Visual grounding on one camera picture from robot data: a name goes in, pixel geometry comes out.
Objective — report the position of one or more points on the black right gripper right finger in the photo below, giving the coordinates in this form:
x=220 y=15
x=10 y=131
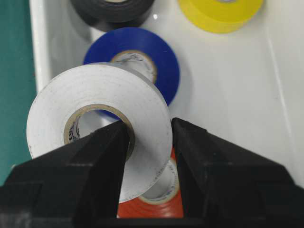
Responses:
x=228 y=186

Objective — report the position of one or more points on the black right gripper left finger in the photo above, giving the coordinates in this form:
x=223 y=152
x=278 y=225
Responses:
x=74 y=186

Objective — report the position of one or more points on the red tape roll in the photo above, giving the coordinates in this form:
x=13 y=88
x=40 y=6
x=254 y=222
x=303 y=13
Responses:
x=162 y=200

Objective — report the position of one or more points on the white tape roll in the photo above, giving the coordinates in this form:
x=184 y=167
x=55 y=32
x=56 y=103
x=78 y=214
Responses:
x=54 y=114

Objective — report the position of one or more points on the blue tape roll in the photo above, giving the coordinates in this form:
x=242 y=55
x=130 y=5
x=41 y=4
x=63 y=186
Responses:
x=142 y=51

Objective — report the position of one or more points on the yellow tape roll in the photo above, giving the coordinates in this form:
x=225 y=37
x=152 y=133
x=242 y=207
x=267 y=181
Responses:
x=220 y=16

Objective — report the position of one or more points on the black tape roll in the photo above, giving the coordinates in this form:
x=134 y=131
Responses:
x=106 y=15

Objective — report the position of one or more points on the white plastic case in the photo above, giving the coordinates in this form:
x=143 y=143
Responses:
x=246 y=86

